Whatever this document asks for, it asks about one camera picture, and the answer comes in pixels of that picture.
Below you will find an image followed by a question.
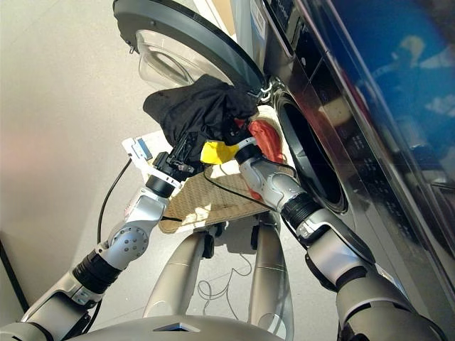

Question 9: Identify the red garment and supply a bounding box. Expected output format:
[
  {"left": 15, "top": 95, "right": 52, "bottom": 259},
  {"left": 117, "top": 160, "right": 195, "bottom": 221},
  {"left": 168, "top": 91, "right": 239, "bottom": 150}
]
[{"left": 232, "top": 117, "right": 289, "bottom": 202}]

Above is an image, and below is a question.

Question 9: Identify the black garment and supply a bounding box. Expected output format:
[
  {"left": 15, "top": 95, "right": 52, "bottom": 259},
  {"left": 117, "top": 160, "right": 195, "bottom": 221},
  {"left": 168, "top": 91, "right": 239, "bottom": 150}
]
[{"left": 142, "top": 73, "right": 259, "bottom": 157}]

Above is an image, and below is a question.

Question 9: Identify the pale woven basket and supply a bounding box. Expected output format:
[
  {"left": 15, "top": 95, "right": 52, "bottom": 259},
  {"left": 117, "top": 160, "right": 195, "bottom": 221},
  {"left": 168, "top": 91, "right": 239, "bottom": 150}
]
[{"left": 140, "top": 102, "right": 298, "bottom": 235}]

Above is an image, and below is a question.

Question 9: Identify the round washing machine door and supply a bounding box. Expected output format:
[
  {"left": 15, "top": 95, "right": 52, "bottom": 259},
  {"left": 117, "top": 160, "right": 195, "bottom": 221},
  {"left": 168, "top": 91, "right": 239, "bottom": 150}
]
[{"left": 112, "top": 0, "right": 271, "bottom": 99}]

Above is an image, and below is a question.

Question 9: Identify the grey washing machine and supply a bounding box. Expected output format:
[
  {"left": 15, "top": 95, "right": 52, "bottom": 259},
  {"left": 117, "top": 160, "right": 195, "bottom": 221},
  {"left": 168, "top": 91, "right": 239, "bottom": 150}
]
[{"left": 229, "top": 0, "right": 455, "bottom": 341}]

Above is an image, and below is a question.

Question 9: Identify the yellow tape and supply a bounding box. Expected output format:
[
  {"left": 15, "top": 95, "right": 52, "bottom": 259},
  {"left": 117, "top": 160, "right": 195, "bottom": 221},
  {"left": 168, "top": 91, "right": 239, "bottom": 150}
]
[{"left": 200, "top": 140, "right": 239, "bottom": 166}]

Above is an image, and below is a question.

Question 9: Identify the silver robot leg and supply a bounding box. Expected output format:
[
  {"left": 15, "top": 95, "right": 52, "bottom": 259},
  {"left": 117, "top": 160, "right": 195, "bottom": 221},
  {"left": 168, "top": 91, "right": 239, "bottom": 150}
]
[
  {"left": 247, "top": 212, "right": 296, "bottom": 340},
  {"left": 141, "top": 230, "right": 214, "bottom": 320}
]

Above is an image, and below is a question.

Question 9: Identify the blue white energy label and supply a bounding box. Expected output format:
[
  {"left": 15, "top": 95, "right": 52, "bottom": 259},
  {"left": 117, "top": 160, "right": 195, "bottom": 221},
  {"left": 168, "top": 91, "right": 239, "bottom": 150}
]
[{"left": 250, "top": 0, "right": 267, "bottom": 38}]

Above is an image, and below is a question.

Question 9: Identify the silver robot torso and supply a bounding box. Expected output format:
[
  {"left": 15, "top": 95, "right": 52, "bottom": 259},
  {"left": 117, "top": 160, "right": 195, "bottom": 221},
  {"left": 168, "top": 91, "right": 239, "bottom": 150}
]
[{"left": 67, "top": 314, "right": 285, "bottom": 341}]

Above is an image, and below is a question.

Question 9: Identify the black edged board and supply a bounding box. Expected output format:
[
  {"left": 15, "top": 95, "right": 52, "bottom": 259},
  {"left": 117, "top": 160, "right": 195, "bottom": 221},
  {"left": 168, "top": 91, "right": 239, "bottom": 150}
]
[{"left": 0, "top": 230, "right": 30, "bottom": 314}]

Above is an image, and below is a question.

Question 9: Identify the clear plastic document pouch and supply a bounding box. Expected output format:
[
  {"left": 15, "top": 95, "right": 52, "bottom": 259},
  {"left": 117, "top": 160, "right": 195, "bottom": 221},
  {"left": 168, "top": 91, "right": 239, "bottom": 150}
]
[{"left": 377, "top": 266, "right": 402, "bottom": 288}]

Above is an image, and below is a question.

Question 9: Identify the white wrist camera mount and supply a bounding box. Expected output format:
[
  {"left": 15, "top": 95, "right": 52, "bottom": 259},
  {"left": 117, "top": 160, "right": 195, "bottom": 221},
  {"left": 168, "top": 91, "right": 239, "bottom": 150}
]
[
  {"left": 122, "top": 136, "right": 184, "bottom": 195},
  {"left": 235, "top": 136, "right": 262, "bottom": 153}
]

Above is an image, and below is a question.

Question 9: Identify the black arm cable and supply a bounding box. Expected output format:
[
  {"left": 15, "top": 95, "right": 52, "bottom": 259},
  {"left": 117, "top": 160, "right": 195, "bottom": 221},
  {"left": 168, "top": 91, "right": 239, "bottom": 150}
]
[
  {"left": 95, "top": 154, "right": 133, "bottom": 246},
  {"left": 202, "top": 163, "right": 306, "bottom": 242}
]

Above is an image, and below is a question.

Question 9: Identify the thin floor cable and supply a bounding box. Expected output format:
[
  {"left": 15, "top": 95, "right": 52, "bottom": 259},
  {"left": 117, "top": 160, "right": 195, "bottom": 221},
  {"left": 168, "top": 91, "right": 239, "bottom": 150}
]
[{"left": 197, "top": 251, "right": 257, "bottom": 320}]

